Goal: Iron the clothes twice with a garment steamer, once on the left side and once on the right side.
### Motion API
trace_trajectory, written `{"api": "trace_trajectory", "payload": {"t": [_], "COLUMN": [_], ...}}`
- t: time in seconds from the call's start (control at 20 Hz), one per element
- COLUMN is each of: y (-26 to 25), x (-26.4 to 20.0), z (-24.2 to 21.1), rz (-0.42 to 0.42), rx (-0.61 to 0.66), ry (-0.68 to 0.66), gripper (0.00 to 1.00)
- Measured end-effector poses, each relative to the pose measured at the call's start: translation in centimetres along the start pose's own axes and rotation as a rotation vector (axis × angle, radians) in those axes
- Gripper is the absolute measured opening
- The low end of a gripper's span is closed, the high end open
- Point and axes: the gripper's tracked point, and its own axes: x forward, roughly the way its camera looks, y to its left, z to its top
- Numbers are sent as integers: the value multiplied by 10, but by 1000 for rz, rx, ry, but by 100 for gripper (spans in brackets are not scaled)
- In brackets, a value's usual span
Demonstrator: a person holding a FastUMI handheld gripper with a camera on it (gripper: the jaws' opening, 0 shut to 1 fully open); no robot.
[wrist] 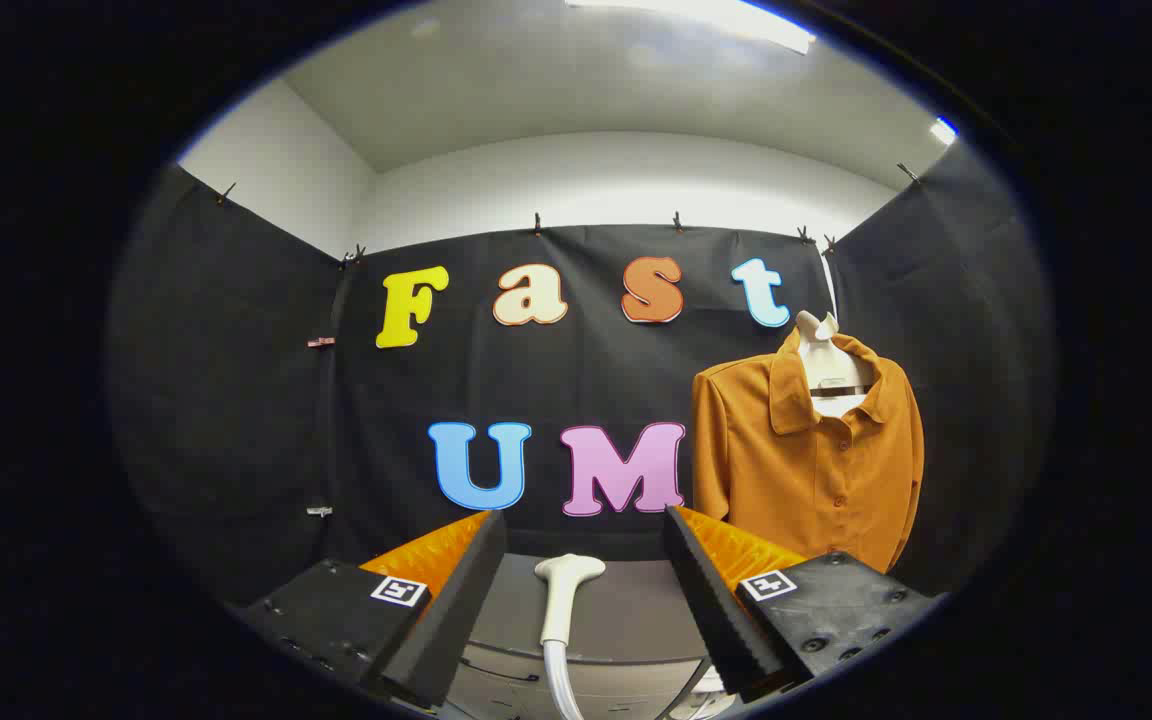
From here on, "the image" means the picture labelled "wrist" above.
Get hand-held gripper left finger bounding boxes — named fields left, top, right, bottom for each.
left=236, top=510, right=509, bottom=713

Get orange button-up shirt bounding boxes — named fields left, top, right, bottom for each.
left=691, top=328, right=927, bottom=576

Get white steamer hose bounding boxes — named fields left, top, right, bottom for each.
left=543, top=640, right=587, bottom=720

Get white garment steamer head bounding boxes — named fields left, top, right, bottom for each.
left=534, top=553, right=607, bottom=649

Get black backdrop cloth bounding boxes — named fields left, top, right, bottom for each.
left=106, top=140, right=1057, bottom=611

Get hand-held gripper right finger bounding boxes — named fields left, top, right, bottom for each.
left=661, top=505, right=942, bottom=701

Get white mannequin torso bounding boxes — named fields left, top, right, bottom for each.
left=794, top=310, right=877, bottom=419

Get long ceiling light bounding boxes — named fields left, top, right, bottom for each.
left=566, top=0, right=817, bottom=53

